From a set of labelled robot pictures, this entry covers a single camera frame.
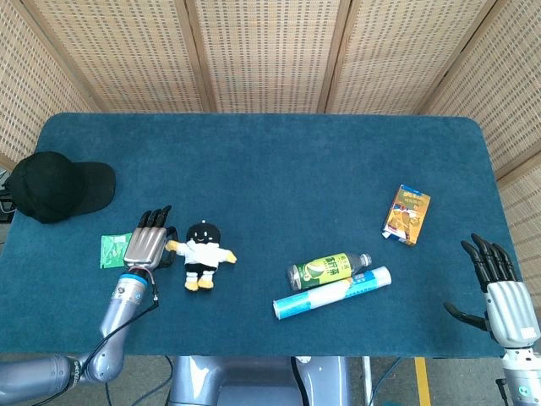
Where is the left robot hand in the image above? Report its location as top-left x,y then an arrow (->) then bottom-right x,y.
123,205 -> 179,272

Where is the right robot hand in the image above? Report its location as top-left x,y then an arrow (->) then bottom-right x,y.
443,233 -> 541,348

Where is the black and white plush toy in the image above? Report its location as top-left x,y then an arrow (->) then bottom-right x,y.
165,218 -> 238,292

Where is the green snack packet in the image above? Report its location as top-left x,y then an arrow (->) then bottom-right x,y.
99,232 -> 134,269

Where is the black baseball cap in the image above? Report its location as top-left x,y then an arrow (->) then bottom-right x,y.
3,151 -> 117,224

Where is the yellow floor tape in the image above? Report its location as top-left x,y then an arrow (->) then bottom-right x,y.
414,357 -> 432,406

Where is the orange carton box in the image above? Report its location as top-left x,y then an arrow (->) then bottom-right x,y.
382,184 -> 432,246

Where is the blue table mat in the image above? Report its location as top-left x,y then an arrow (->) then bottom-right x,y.
0,112 -> 536,358

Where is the white and blue roll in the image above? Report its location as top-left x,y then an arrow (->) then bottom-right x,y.
272,266 -> 392,321

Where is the grey robot torso base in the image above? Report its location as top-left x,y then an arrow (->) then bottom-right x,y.
167,355 -> 352,406

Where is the green label plastic bottle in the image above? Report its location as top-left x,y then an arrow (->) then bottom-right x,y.
287,252 -> 373,291

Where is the woven bamboo folding screen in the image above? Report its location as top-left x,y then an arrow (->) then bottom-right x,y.
0,0 -> 541,314

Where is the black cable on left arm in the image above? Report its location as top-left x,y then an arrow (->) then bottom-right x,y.
86,270 -> 161,369

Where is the blue floor cable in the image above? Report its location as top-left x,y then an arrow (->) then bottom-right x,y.
103,378 -> 128,406

